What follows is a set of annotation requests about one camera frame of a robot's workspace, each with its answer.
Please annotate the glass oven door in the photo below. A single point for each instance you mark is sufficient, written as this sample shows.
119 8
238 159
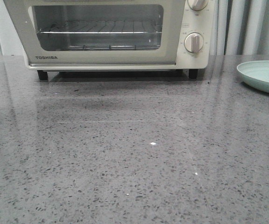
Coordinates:
101 56

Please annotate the lower oven control knob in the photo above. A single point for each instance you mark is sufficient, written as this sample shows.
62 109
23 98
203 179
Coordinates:
194 42

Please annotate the oven control knob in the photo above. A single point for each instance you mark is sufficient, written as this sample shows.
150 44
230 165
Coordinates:
197 5
194 42

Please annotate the white Toshiba toaster oven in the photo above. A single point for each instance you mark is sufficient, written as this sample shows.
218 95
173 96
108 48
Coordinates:
195 58

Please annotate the upper oven control knob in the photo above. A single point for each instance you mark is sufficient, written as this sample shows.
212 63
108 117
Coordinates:
197 5

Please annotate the light blue round plate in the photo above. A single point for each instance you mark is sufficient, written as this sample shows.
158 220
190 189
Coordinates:
255 74

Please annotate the metal wire oven rack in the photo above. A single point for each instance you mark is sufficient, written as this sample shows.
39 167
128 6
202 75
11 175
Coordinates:
75 35

